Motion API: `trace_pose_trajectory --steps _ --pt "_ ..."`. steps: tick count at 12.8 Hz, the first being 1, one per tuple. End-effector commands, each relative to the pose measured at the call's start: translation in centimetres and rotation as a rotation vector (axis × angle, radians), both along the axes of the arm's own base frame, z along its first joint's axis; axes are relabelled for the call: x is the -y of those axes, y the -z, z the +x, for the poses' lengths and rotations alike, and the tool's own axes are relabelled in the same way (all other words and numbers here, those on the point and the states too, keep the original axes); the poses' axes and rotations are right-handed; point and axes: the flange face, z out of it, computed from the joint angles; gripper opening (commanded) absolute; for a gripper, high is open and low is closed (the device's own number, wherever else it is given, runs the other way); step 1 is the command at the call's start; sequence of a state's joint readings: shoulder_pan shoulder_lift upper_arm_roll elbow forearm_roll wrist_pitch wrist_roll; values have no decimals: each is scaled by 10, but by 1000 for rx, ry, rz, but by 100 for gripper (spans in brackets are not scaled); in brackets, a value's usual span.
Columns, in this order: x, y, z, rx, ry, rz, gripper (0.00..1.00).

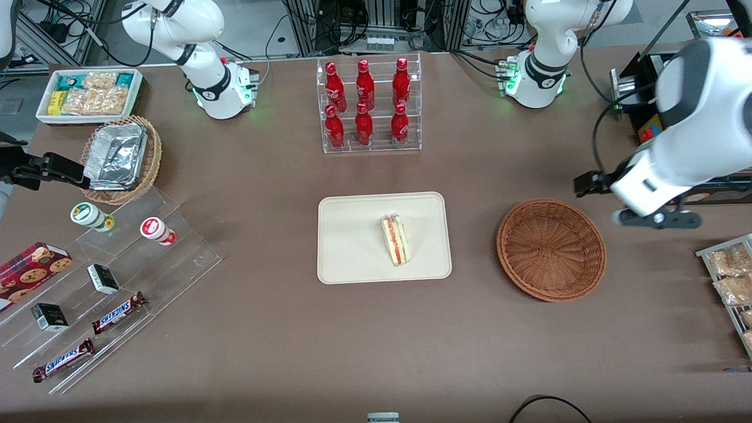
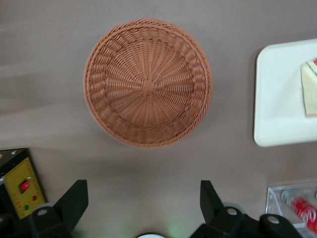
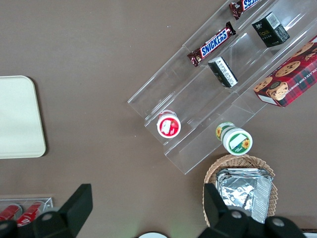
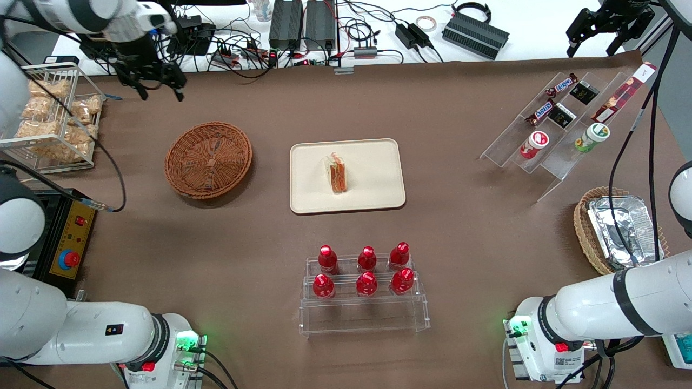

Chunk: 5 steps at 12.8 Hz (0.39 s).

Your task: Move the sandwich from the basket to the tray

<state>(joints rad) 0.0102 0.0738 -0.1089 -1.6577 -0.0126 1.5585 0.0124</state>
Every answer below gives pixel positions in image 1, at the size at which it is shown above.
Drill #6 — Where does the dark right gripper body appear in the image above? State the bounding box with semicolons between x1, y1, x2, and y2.
0;132;28;190

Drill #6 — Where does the triangular sandwich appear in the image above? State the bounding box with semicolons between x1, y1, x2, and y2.
381;213;412;267

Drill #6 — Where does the brown wicker basket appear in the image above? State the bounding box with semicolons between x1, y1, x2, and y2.
496;199;607;303

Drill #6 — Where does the light tan wicker basket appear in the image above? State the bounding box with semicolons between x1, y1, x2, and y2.
79;115;163;206

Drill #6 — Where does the tray of bagged snacks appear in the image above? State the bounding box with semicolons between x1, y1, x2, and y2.
696;234;752;360

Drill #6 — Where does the beige plastic tray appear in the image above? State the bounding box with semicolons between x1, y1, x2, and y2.
317;192;452;285

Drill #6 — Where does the green lid yogurt cup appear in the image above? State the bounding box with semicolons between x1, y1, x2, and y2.
70;202;116;233

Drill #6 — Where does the aluminium foil container stack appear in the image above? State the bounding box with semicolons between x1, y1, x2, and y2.
83;122;149;192

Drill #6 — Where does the white rectangular snack bin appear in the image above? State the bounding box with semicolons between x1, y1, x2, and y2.
35;68;144;127

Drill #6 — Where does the large clear cracker bag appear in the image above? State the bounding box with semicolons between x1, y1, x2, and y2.
61;86;129;116

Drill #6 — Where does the small clear cracker bag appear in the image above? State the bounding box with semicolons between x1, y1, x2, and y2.
82;72;119;90

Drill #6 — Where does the red tartan cookie box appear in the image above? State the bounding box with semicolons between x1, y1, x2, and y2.
0;242;73;313

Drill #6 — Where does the black box appliance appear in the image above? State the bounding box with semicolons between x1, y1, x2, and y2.
609;50;752;206

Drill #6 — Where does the red lid yogurt cup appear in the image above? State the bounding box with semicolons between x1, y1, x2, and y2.
140;217;177;246

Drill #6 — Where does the small black carton box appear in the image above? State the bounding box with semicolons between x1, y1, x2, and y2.
87;264;120;295
31;303;69;333

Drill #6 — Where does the clear acrylic stepped display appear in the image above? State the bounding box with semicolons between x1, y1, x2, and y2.
0;187;223;395

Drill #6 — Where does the Snickers chocolate bar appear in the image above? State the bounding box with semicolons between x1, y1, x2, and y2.
32;338;95;383
92;292;147;335

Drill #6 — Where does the red cola bottle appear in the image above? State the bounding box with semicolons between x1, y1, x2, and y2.
324;105;346;149
355;59;376;112
325;61;348;113
392;57;412;110
355;102;375;146
391;103;410;147

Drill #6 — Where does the clear acrylic bottle rack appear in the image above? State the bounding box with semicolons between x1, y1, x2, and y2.
316;53;422;155

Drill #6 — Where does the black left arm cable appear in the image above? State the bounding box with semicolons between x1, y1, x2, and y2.
579;0;694;174

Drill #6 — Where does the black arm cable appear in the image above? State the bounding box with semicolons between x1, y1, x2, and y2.
35;0;156;68
579;0;694;174

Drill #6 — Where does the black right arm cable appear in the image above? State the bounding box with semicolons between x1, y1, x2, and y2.
35;0;156;68

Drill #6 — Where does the black looped cable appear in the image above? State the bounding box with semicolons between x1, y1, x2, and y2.
508;395;594;423

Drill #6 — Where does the thin black table cable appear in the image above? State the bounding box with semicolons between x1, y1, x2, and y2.
257;12;296;86

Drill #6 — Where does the aluminium profile frame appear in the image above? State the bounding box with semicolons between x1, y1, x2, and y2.
285;0;472;55

